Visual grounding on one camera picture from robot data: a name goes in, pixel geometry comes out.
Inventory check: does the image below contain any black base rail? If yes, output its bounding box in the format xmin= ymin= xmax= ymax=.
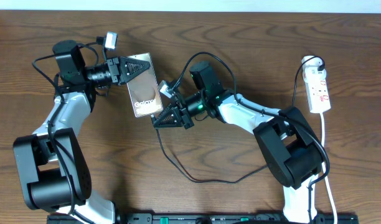
xmin=46 ymin=213 xmax=359 ymax=224

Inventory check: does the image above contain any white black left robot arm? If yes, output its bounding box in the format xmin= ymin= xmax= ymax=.
xmin=12 ymin=40 xmax=151 ymax=223

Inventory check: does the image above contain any white power strip cord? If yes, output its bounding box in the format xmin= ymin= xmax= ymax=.
xmin=319 ymin=112 xmax=339 ymax=224

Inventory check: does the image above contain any black charger cable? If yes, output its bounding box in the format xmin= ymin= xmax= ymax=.
xmin=150 ymin=55 xmax=326 ymax=184

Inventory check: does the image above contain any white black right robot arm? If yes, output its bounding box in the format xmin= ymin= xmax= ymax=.
xmin=152 ymin=61 xmax=330 ymax=223

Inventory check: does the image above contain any white power strip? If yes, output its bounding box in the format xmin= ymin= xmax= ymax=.
xmin=301 ymin=55 xmax=331 ymax=114

